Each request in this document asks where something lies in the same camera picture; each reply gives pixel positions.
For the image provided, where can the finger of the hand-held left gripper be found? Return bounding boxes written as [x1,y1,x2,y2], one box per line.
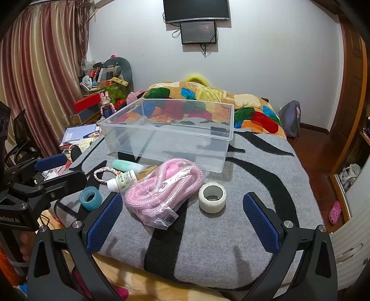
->
[6,153,68,181]
[17,170,88,203]

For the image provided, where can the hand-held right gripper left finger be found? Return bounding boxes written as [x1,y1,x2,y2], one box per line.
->
[27,191,125,301]

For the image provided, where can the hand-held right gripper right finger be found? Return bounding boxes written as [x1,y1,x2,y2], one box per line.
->
[242,192,339,301]

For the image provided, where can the teal tape roll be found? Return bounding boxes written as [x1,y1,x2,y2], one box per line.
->
[79,186,103,211]

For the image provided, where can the pink white braided rope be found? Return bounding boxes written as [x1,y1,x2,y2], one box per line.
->
[93,167,123,183]

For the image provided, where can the white bottle with label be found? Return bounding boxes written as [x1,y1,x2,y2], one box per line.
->
[107,170,137,192]

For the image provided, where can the white tape roll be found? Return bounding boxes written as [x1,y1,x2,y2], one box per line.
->
[198,182,227,214]

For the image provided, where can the mint green tube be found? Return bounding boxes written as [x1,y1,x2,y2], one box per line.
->
[111,159,145,173]

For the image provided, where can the clear plastic storage box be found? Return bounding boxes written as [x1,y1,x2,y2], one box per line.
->
[97,98,235,173]

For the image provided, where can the person's left hand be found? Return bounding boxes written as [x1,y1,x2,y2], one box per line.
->
[20,232,34,263]

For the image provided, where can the blue white booklet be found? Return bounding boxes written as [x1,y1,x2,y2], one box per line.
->
[62,124,100,144]

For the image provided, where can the black chair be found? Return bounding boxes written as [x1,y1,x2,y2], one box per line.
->
[13,110,41,163]

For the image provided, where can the grey black patterned blanket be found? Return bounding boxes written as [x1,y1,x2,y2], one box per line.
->
[53,129,326,291]

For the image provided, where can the red box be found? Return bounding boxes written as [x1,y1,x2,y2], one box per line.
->
[73,93,102,114]

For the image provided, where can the pink clog shoe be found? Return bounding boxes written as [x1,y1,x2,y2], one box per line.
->
[328,201,342,226]

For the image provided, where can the pink bunny toy figure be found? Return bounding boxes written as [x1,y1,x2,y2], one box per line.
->
[100,91,117,118]

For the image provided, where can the pink beige curtain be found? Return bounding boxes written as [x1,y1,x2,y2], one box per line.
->
[0,3,93,158]

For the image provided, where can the white slatted cabinet door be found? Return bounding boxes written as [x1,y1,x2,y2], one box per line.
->
[330,132,370,290]

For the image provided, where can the cluttered side table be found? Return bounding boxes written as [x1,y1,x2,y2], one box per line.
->
[79,58,131,97]

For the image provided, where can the white shoes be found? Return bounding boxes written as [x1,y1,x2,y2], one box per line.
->
[339,163,362,191]

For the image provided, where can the pink knitted hat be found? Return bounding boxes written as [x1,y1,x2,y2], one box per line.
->
[127,90,146,102]

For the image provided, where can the grey purple backpack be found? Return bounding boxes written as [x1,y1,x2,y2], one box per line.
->
[279,100,302,138]

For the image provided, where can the grey plush pillow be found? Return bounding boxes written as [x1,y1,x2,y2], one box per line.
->
[102,56,135,93]

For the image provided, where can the colourful patchwork blanket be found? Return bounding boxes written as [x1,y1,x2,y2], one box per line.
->
[127,80,287,139]

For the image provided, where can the yellow plush pillow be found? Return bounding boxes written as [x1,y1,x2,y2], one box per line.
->
[185,75,211,86]

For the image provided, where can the brown wooden door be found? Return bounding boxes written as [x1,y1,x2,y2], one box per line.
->
[327,20,368,135]

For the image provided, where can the small black wall monitor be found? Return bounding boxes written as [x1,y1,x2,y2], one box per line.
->
[180,21,218,45]

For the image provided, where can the black wall television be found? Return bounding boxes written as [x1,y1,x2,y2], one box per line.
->
[163,0,231,24]

